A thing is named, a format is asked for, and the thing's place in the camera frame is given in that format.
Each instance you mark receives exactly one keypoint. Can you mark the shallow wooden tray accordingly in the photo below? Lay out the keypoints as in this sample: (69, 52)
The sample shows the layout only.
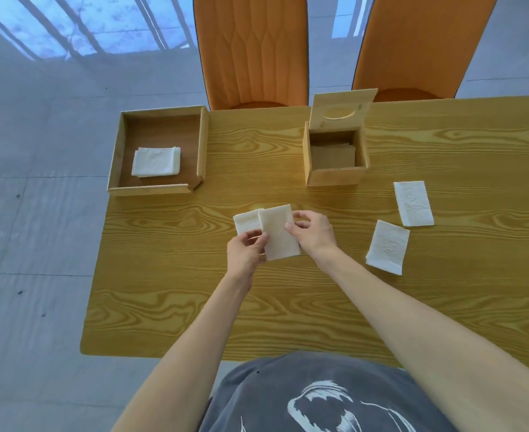
(156, 130)

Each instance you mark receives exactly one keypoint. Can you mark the grey printed t-shirt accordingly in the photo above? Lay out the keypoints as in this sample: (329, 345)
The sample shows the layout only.
(264, 400)

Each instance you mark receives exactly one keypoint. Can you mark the wooden box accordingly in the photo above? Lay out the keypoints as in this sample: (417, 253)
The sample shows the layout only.
(336, 177)

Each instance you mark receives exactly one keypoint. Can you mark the person's right forearm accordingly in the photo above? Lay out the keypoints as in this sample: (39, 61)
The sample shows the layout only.
(426, 337)

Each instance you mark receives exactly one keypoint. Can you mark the white napkin stack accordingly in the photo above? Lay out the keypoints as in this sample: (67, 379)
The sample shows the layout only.
(156, 161)

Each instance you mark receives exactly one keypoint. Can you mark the person's right hand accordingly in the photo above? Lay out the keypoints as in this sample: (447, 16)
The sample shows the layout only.
(318, 238)

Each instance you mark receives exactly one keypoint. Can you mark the brown cardboard insert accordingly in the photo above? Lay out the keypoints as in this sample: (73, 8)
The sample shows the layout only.
(334, 157)

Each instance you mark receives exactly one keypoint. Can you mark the person's left hand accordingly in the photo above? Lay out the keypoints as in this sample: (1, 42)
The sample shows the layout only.
(244, 258)

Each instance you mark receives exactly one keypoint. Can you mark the person's left forearm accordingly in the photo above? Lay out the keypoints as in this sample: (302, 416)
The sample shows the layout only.
(188, 355)

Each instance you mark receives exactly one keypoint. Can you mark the quilted orange chair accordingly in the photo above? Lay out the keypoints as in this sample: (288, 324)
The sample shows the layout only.
(251, 49)

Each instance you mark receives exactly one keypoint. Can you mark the smooth orange chair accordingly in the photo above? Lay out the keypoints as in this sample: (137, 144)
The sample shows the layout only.
(422, 40)

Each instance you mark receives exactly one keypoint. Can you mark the wooden box lid with hole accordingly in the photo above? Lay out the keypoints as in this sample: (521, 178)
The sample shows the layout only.
(363, 101)

